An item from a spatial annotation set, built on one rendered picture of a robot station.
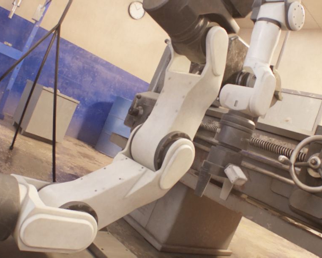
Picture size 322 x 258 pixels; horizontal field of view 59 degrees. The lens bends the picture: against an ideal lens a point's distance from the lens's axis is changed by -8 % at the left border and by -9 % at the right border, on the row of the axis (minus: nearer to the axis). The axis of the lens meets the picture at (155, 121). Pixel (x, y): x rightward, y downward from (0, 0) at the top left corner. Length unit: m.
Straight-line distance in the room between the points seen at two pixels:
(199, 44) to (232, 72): 1.08
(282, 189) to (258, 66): 0.77
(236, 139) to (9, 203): 0.52
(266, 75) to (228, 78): 1.18
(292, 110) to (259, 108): 4.60
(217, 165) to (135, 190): 0.23
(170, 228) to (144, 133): 0.91
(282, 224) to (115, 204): 0.65
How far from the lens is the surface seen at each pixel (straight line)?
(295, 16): 0.85
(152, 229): 1.81
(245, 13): 1.00
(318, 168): 1.12
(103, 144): 4.64
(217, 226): 1.99
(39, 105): 3.36
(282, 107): 5.46
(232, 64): 1.94
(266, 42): 0.80
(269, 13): 0.84
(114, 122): 4.60
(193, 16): 0.85
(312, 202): 1.17
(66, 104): 3.46
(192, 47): 0.89
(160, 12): 0.82
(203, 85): 0.89
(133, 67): 5.31
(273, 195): 1.45
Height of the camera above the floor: 0.57
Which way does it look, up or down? 2 degrees up
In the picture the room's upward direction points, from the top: 23 degrees clockwise
